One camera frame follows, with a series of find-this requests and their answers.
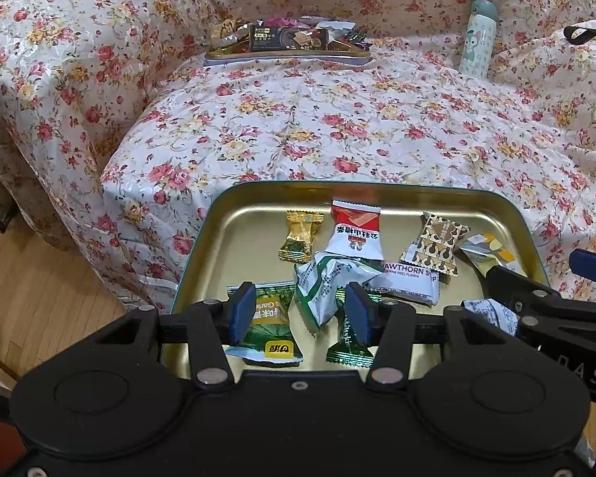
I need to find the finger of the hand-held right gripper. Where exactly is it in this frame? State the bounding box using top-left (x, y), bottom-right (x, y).
top-left (570, 248), bottom-right (596, 304)
top-left (479, 264), bottom-right (569, 321)

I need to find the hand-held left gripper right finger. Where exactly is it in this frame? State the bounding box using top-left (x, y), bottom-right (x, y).
top-left (344, 281), bottom-right (507, 391)

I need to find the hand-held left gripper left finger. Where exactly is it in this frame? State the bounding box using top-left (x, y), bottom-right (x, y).
top-left (94, 281), bottom-right (256, 391)

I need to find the green packet with yellow label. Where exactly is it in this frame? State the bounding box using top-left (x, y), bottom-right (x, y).
top-left (226, 282), bottom-right (304, 366)

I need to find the white blue snack packet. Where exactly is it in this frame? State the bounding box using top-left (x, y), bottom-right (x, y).
top-left (461, 298), bottom-right (520, 336)

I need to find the dark green candy packet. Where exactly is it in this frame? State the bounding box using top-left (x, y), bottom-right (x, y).
top-left (325, 303), bottom-right (375, 369)

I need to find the green white snack packet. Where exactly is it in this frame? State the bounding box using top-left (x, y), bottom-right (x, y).
top-left (294, 251), bottom-right (385, 331)

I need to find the silver yellow snack packet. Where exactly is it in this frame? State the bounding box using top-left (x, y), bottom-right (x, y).
top-left (454, 233), bottom-right (520, 276)

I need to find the white lettered snack packet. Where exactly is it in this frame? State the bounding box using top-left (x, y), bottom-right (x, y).
top-left (365, 258), bottom-right (442, 306)

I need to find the red white snack packet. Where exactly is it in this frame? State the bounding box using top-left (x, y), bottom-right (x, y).
top-left (324, 200), bottom-right (384, 262)

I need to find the gold candy packet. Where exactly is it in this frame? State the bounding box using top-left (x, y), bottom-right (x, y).
top-left (278, 210), bottom-right (325, 264)

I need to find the brown patterned snack packet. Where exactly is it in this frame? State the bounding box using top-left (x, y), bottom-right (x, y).
top-left (401, 212), bottom-right (470, 276)

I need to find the gold metal tray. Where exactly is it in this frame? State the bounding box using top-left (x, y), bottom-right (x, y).
top-left (171, 181), bottom-right (547, 383)

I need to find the gold tray of snacks far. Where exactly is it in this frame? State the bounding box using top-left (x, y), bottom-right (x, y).
top-left (209, 16), bottom-right (371, 55)

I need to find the pale green cartoon bottle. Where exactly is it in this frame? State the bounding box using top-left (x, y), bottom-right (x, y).
top-left (458, 0), bottom-right (498, 79)

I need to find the purple rimmed tin tray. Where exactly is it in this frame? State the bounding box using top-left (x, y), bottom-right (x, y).
top-left (203, 42), bottom-right (373, 66)

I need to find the dark biscuit box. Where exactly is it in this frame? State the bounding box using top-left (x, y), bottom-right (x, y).
top-left (250, 26), bottom-right (329, 51)

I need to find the black strap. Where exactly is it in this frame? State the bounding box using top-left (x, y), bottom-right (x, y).
top-left (562, 24), bottom-right (596, 45)

